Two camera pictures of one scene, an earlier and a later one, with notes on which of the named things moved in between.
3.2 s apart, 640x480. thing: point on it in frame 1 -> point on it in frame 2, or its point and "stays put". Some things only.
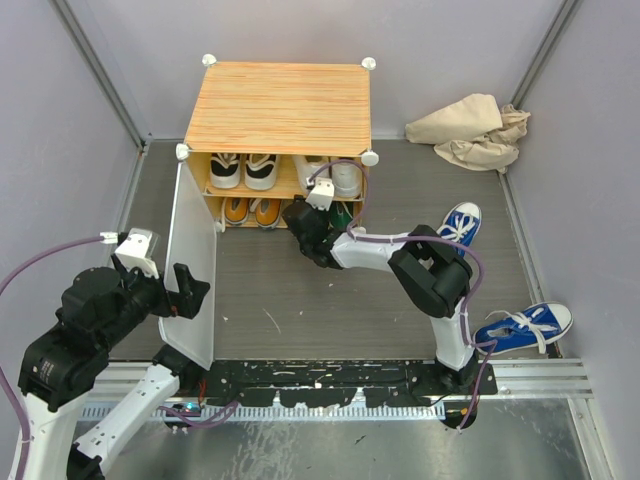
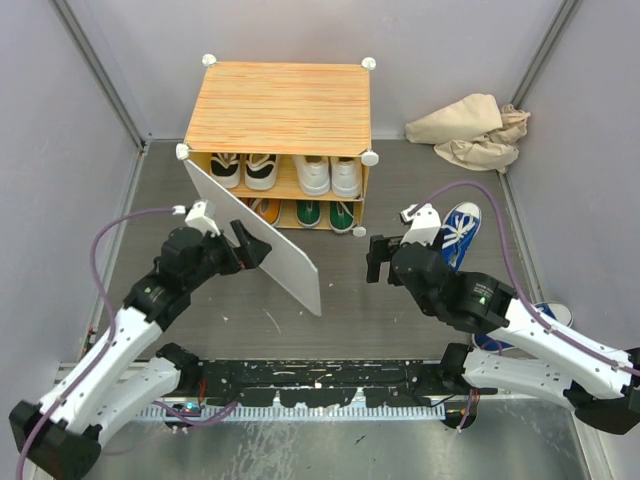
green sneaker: x=341 y=212 stays put
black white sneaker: x=225 y=170 stays put
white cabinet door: x=193 y=244 -> x=284 y=262
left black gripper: x=190 y=295 -> x=251 y=249
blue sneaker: x=462 y=224 stays put
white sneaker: x=305 y=165 stays put
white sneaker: x=347 y=180 stays put
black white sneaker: x=260 y=171 stays put
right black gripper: x=325 y=215 -> x=380 y=249
